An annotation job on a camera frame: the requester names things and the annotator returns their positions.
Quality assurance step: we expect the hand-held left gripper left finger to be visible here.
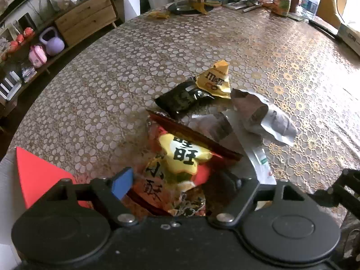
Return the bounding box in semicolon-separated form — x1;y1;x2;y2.
53;167;139;229

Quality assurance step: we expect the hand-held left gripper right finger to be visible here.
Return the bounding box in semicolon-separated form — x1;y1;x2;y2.
208;171;306;227

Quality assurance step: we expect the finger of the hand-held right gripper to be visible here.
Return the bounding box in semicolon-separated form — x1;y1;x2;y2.
313;170;360;211

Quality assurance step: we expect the white snack packet green logo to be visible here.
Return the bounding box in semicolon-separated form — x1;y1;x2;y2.
222;110;277;186

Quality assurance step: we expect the red and yellow snack bag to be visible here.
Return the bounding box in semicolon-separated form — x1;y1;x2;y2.
132;110;244;218

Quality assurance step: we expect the red cardboard box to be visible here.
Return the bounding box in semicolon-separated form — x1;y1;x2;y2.
0;146;93;270

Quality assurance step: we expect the yellow candy packet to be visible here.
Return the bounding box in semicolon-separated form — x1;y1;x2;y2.
195;60;232;99

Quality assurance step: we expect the grey translucent snack packet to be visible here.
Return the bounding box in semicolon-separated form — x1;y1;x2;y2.
191;113;234;147

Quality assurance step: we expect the silver foil snack packet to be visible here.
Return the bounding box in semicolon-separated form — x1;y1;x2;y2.
231;88;298;147

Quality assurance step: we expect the black snack packet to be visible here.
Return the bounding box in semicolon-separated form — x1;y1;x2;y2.
155;76;216;120

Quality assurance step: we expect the dark low console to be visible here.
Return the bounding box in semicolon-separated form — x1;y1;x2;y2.
0;6;120;120

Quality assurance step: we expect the stack of magazines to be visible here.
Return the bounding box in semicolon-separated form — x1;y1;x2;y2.
21;64;38;84

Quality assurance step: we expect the pink kettlebell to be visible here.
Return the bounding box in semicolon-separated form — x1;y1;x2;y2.
28;44;48;68

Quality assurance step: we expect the purple kettlebell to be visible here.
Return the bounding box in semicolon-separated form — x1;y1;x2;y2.
39;27;65;56

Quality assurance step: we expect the white carton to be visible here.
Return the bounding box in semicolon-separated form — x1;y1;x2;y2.
337;22;360;57

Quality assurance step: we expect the black pen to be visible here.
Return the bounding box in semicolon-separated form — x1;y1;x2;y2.
308;19;342;41

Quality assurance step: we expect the wooden drawer cabinet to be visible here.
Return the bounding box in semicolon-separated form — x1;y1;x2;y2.
54;0;119;47

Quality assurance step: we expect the banana peel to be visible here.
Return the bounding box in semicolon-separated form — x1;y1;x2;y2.
147;9;170;19
192;1;210;15

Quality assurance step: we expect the white planter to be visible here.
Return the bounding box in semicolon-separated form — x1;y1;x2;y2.
122;0;141;22

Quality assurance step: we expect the black tray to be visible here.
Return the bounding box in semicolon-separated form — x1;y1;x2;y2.
169;2;215;16

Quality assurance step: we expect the clear water bottle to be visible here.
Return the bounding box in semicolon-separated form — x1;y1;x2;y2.
299;0;320;18

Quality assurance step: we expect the jar with dark lid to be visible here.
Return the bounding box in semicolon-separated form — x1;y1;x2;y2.
271;0;292;18

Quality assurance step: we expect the photo frame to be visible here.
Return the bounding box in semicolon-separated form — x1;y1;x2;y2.
2;22;23;42

